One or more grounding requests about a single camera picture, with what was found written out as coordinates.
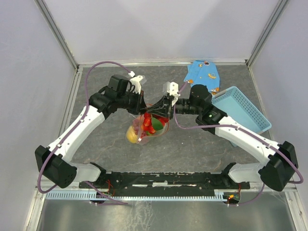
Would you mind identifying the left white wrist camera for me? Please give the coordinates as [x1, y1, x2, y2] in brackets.
[128, 71, 146, 94]

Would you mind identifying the yellow pear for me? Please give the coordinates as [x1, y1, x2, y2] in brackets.
[126, 126, 139, 143]

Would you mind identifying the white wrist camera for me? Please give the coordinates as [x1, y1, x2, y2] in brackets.
[163, 82, 180, 97]
[128, 71, 146, 94]

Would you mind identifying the clear zip bag orange zipper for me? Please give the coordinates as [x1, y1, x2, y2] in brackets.
[126, 112, 169, 145]

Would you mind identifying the light blue cable duct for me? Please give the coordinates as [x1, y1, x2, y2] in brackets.
[45, 189, 228, 201]

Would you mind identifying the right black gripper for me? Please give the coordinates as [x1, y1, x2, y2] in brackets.
[146, 95, 201, 121]

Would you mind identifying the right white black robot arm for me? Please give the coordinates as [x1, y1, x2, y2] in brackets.
[147, 84, 304, 192]

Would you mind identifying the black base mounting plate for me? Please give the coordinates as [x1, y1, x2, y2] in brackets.
[92, 172, 250, 197]

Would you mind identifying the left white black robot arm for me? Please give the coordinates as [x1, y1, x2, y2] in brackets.
[35, 75, 146, 188]

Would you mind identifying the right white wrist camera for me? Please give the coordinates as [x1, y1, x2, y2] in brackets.
[163, 82, 180, 97]

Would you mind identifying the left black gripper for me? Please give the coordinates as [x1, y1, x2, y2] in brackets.
[117, 89, 148, 115]

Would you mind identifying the blue patterned cloth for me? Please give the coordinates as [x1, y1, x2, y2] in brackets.
[184, 60, 220, 95]

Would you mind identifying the light blue plastic basket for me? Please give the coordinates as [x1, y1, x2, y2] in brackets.
[212, 86, 272, 134]

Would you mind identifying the purple grapes bunch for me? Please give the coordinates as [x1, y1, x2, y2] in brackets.
[132, 118, 142, 138]

